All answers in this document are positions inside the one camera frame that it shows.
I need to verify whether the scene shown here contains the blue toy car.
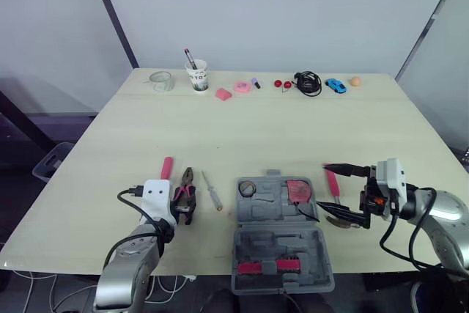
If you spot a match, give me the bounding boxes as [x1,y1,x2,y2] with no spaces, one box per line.
[325,78,347,95]

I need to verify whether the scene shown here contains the pink-handled pliers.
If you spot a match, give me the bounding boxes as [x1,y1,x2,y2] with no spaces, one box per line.
[171,166,199,221]

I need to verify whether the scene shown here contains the pen with red cap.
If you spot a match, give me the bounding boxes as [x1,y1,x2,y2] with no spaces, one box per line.
[183,48,198,70]

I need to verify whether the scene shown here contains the white paper cup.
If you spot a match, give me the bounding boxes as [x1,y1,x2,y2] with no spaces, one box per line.
[185,59,211,92]

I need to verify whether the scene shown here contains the clear glass cup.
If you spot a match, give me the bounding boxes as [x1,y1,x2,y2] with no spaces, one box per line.
[148,70,175,94]

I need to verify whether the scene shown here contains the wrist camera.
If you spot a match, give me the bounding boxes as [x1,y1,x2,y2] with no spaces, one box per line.
[140,179,181,227]
[374,158,409,213]

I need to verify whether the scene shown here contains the pink-handled hammer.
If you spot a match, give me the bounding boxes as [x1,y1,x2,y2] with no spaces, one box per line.
[323,168,362,231]

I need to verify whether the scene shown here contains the white cable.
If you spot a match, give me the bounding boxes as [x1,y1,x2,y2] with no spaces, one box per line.
[144,274,197,303]

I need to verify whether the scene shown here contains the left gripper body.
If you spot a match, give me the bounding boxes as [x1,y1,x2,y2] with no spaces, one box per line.
[171,199,198,227]

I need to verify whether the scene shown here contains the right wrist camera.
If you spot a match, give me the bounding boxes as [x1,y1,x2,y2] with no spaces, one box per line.
[374,158,409,213]

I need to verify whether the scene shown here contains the red tape measure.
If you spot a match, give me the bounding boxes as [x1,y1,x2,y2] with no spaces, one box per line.
[286,179,320,224]

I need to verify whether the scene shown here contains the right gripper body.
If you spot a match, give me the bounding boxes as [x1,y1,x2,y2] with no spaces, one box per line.
[360,176,396,221]

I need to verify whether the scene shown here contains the clear-handled screwdriver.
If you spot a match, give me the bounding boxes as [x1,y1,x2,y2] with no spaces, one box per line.
[201,170,224,213]

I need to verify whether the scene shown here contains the small red bit holder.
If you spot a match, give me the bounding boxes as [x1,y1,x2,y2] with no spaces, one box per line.
[276,258,302,272]
[237,262,263,276]

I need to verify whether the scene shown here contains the roll of tape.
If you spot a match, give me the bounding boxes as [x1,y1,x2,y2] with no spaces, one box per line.
[239,180,258,198]

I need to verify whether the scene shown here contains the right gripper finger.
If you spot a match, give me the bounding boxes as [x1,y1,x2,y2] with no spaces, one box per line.
[317,201,372,230]
[322,162,377,179]

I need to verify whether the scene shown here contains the grey tool case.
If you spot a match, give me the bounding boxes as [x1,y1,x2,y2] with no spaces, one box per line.
[229,169,336,296]

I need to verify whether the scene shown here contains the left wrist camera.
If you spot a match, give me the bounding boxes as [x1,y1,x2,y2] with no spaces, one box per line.
[140,179,181,227]

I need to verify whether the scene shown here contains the coiled black cable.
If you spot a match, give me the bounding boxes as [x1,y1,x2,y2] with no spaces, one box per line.
[292,71,324,97]

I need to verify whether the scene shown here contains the pink-handled screwdriver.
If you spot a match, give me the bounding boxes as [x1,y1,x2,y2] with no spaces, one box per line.
[159,156,175,183]

